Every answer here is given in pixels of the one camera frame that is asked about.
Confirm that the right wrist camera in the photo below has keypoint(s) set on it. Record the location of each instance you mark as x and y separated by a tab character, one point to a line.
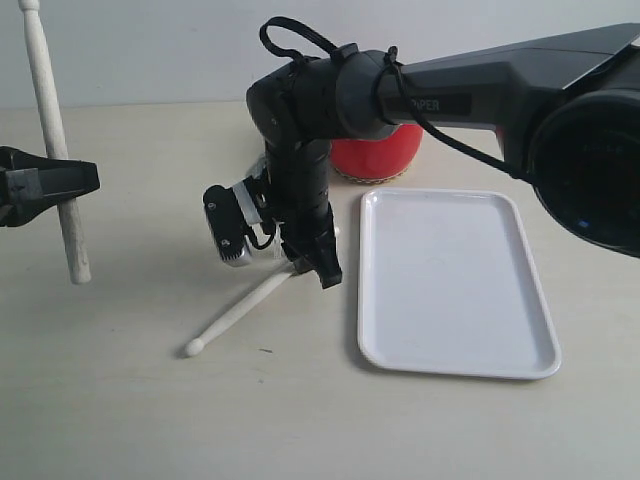
237	216

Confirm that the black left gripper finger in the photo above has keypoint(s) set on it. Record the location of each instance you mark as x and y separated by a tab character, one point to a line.
29	177
16	215

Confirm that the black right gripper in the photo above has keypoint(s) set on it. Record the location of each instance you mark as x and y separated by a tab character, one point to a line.
298	175

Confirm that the white plastic tray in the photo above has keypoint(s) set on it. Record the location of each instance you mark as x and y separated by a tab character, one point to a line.
448	285

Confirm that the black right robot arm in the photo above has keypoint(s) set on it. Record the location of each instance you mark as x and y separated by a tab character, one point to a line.
560	113

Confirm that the white drumstick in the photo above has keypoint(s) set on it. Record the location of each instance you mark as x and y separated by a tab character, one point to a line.
283	271
54	136

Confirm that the small red drum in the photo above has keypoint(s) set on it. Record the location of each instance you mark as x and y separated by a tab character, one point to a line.
376	161

